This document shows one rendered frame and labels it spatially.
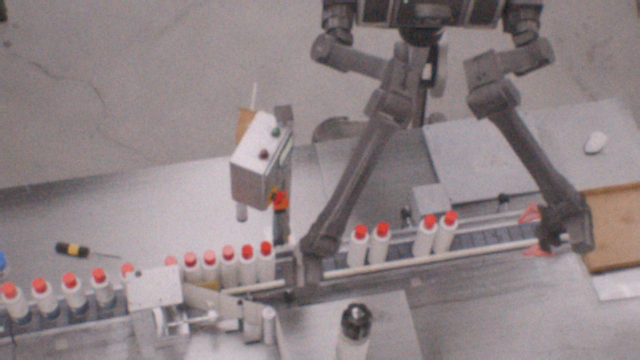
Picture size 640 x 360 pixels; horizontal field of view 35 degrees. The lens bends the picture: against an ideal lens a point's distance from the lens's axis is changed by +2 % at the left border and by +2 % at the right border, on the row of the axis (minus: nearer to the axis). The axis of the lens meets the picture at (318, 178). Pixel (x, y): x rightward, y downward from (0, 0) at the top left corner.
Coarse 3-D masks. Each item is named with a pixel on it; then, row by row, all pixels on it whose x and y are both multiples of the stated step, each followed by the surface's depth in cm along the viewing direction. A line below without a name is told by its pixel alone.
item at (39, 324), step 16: (528, 224) 305; (464, 240) 301; (480, 240) 301; (496, 240) 301; (512, 240) 302; (336, 256) 296; (400, 256) 297; (464, 256) 298; (368, 272) 294; (224, 288) 289; (272, 288) 290; (32, 304) 284; (64, 304) 285; (96, 304) 285; (64, 320) 282; (80, 320) 282
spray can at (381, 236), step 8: (384, 224) 279; (376, 232) 281; (384, 232) 278; (376, 240) 281; (384, 240) 281; (376, 248) 285; (384, 248) 285; (368, 256) 294; (376, 256) 289; (384, 256) 290
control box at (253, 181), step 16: (256, 128) 247; (272, 128) 247; (288, 128) 247; (240, 144) 244; (256, 144) 244; (272, 144) 245; (240, 160) 242; (256, 160) 242; (272, 160) 243; (288, 160) 258; (240, 176) 245; (256, 176) 242; (272, 176) 247; (240, 192) 252; (256, 192) 249; (272, 192) 253; (256, 208) 256
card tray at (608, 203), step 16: (592, 192) 316; (608, 192) 317; (624, 192) 318; (592, 208) 314; (608, 208) 314; (624, 208) 315; (608, 224) 311; (624, 224) 312; (608, 240) 308; (624, 240) 309; (592, 256) 305; (608, 256) 306; (624, 256) 306
